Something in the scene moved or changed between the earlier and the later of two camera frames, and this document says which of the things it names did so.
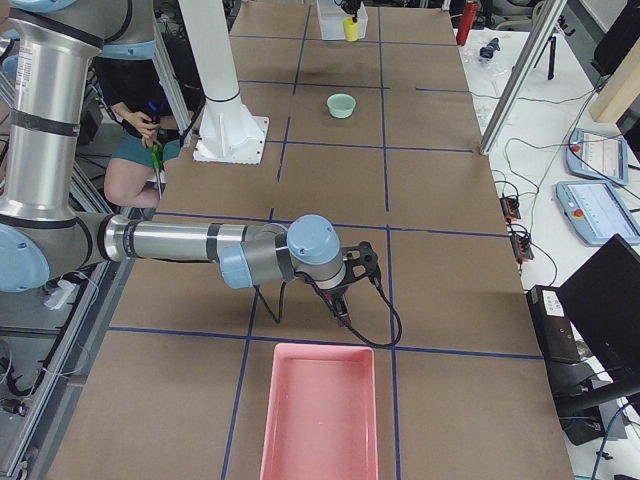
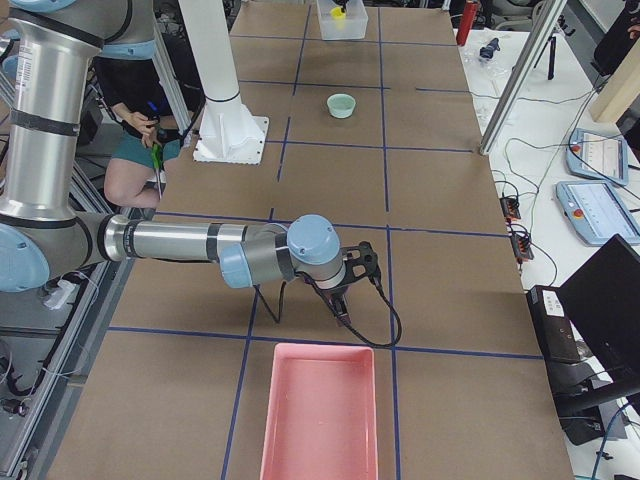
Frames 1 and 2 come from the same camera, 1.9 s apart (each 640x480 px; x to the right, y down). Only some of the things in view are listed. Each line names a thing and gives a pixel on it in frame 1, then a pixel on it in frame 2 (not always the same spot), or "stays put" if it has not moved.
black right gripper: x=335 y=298 stays put
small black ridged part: x=488 y=51 stays put
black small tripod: x=552 y=41 stays put
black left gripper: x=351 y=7 to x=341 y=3
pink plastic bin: x=320 y=419 stays put
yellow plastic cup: x=351 y=29 to x=337 y=13
